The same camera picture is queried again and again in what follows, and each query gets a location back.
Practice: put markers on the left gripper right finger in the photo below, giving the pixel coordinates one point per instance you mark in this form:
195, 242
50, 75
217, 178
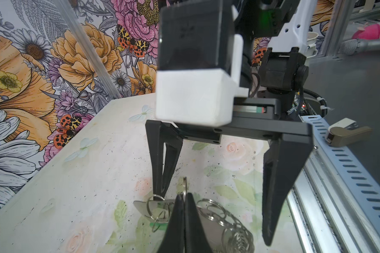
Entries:
195, 238

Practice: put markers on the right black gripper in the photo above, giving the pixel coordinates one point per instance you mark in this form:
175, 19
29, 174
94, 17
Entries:
291, 143

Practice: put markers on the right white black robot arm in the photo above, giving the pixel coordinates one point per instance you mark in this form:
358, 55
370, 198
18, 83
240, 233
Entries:
275, 40

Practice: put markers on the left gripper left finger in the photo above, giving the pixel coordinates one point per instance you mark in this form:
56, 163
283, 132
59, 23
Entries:
174, 238

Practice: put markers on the grey microphone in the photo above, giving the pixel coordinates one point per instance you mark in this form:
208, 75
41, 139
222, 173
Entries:
356, 46

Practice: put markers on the slotted grey cable duct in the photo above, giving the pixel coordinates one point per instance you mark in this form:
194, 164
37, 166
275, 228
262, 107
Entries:
363, 187

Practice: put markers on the aluminium mounting rail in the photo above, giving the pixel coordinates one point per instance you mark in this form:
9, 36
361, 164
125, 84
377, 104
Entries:
322, 227

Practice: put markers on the white paper cup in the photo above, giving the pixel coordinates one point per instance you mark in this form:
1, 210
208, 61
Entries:
311, 51

